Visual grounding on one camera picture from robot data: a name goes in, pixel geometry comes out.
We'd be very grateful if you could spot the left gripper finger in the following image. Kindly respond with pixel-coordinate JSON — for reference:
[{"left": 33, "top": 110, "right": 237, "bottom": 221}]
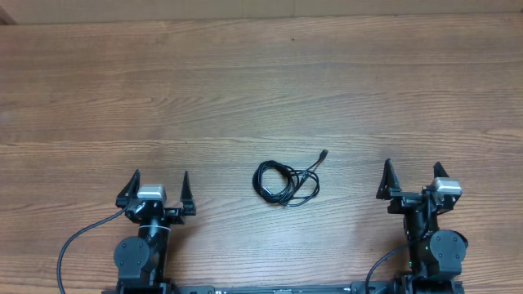
[
  {"left": 115, "top": 169, "right": 141, "bottom": 207},
  {"left": 181, "top": 171, "right": 196, "bottom": 216}
]

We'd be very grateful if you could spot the black usb cable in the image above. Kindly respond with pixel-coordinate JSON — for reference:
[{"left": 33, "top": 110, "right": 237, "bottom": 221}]
[{"left": 252, "top": 149, "right": 329, "bottom": 208}]

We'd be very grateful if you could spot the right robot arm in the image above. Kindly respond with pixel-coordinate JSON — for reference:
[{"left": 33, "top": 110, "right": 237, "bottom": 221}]
[{"left": 364, "top": 159, "right": 468, "bottom": 293}]

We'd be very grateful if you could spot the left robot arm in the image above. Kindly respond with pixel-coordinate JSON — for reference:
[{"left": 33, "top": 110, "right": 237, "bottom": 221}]
[{"left": 114, "top": 171, "right": 196, "bottom": 293}]

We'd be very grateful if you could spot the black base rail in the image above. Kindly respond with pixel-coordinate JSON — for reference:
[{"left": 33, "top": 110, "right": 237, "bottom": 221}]
[{"left": 174, "top": 281, "right": 395, "bottom": 294}]

